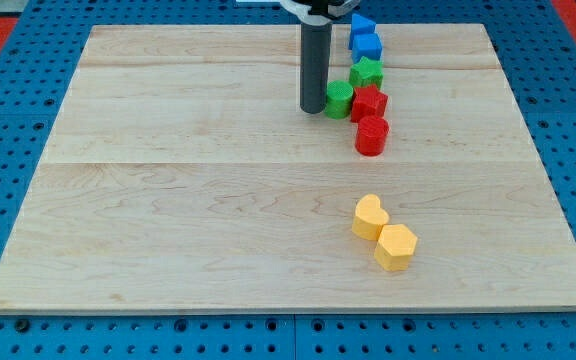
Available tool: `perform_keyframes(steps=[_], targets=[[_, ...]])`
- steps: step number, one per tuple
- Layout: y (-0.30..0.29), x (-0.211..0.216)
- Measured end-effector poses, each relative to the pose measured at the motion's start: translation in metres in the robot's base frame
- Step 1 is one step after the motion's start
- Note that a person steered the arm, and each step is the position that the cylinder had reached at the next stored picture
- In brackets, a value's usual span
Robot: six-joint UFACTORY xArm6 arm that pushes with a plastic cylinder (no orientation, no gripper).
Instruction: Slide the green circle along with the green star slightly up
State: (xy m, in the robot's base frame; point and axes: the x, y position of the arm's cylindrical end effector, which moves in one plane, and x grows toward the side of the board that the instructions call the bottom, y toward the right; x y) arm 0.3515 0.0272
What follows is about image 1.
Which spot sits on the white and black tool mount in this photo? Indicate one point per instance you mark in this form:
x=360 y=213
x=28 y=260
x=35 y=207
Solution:
x=319 y=12

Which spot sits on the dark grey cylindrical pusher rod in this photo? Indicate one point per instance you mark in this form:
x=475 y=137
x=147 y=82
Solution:
x=315 y=44

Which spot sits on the green cylinder block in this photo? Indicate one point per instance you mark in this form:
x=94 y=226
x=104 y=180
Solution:
x=339 y=96

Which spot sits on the green star block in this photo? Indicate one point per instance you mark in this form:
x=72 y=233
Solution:
x=366 y=72

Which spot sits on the red star block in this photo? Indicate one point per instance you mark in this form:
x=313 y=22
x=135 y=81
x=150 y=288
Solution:
x=368 y=101

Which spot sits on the blue triangle block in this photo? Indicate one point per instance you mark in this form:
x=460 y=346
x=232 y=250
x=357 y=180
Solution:
x=360 y=25

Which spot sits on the blue cube block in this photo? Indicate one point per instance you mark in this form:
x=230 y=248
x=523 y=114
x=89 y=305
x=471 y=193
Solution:
x=366 y=45

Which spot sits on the red cylinder block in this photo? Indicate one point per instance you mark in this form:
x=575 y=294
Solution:
x=371 y=136

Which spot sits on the yellow heart block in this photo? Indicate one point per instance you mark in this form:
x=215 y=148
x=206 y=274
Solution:
x=369 y=217

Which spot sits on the light wooden board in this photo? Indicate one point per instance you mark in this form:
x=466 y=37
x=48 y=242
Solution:
x=181 y=177

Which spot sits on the yellow hexagon block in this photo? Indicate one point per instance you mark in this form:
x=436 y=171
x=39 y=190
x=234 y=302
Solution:
x=395 y=247

